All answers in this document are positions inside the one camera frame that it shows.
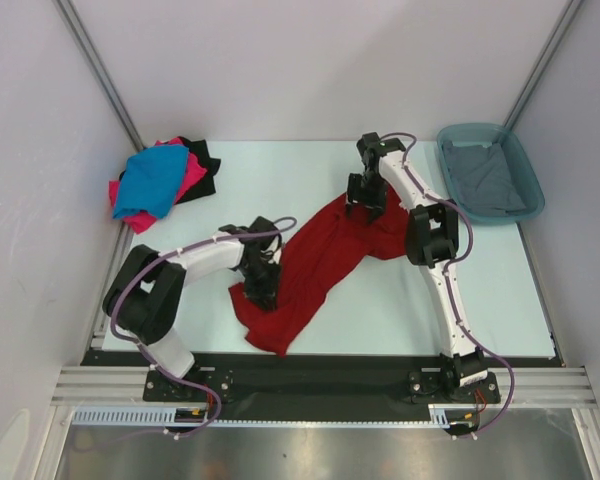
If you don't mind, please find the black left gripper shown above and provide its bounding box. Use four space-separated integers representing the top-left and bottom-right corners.
238 257 282 311

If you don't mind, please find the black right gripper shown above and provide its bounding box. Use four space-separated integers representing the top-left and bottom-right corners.
344 172 386 223

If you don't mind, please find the red t shirt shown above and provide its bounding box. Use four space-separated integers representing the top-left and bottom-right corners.
229 189 408 356

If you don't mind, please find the blue t shirt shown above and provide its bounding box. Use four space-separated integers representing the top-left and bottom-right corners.
113 145 189 219

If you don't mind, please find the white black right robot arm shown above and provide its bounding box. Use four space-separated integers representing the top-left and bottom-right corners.
345 132 488 402

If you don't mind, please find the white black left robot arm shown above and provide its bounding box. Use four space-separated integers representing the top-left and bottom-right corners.
102 216 283 400

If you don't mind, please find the black folded t shirt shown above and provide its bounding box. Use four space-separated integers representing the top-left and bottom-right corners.
118 135 222 206

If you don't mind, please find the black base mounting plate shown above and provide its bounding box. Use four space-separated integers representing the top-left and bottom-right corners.
79 351 566 422

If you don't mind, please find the grey t shirt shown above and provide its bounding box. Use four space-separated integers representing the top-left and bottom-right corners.
442 141 526 217

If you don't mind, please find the teal plastic basket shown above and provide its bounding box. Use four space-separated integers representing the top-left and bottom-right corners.
436 123 545 225

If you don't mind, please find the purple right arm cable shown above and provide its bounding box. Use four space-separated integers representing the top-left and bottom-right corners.
382 131 515 441

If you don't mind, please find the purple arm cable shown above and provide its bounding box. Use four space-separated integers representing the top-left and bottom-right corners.
382 131 515 441
72 215 298 451

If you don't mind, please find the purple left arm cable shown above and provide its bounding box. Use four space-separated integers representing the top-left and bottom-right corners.
72 215 298 451

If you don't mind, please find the grey slotted cable duct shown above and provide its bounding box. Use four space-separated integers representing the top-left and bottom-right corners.
72 406 470 430

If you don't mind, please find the aluminium front frame rail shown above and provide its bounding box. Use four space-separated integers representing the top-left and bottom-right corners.
51 366 597 409

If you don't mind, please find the right aluminium corner post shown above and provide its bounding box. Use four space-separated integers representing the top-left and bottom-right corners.
503 0 587 130

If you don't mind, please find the aluminium corner post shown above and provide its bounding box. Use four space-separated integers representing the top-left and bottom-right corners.
52 0 145 151
503 0 587 130

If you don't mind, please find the left aluminium corner post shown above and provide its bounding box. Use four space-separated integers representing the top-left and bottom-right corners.
52 0 145 151

